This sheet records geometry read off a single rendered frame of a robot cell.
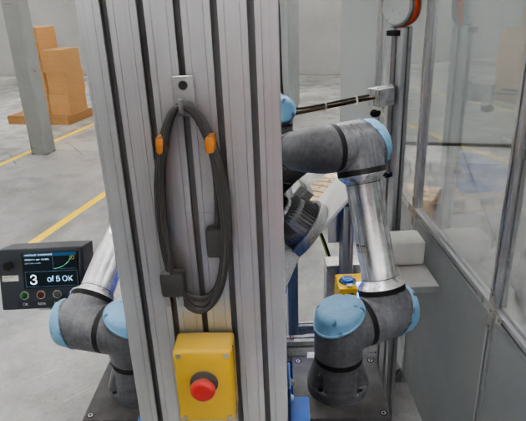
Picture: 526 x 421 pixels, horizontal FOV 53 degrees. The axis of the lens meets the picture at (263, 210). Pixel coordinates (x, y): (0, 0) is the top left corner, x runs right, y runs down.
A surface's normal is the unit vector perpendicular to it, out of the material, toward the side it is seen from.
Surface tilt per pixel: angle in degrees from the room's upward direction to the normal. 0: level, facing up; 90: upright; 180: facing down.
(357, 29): 90
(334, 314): 7
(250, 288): 90
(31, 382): 0
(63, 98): 90
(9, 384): 0
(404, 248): 90
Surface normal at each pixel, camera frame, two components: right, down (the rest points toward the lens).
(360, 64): -0.24, 0.37
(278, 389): -0.03, 0.37
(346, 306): -0.15, -0.89
